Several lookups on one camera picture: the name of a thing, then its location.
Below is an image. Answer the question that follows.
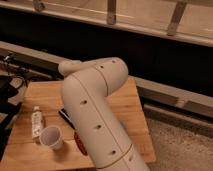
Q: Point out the white paper cup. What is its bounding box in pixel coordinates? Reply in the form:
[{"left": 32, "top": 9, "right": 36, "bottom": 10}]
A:
[{"left": 39, "top": 125, "right": 63, "bottom": 150}]

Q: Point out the dark red oblong object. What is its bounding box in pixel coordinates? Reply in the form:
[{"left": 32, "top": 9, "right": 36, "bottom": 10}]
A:
[{"left": 74, "top": 132, "right": 88, "bottom": 156}]

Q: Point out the white plastic bottle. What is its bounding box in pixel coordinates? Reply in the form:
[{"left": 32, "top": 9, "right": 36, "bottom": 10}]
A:
[{"left": 31, "top": 106, "right": 44, "bottom": 142}]

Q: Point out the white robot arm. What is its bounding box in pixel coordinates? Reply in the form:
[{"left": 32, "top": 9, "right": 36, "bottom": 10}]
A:
[{"left": 58, "top": 57, "right": 150, "bottom": 171}]

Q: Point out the black equipment with cables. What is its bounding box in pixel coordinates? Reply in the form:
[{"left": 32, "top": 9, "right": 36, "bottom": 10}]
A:
[{"left": 0, "top": 53, "right": 31, "bottom": 161}]

